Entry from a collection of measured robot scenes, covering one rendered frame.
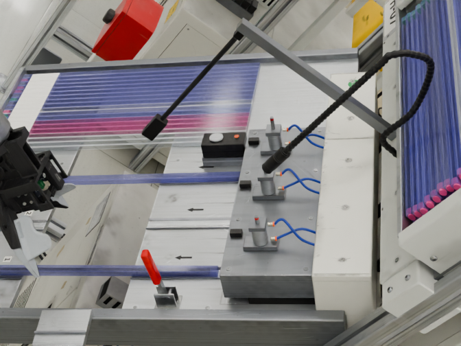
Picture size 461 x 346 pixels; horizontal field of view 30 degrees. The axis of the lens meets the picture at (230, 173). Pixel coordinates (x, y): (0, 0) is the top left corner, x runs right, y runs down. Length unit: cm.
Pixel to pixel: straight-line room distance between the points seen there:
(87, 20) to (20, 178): 220
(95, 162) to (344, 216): 175
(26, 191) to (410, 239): 53
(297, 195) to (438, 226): 33
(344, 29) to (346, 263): 211
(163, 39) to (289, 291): 157
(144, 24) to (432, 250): 124
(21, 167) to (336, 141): 50
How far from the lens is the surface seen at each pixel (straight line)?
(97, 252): 184
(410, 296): 111
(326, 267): 118
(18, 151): 121
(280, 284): 122
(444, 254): 109
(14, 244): 127
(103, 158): 294
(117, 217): 192
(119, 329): 129
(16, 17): 320
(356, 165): 134
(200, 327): 125
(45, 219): 150
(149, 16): 218
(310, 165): 138
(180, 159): 153
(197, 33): 266
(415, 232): 106
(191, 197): 145
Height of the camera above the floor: 194
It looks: 36 degrees down
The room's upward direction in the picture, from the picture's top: 46 degrees clockwise
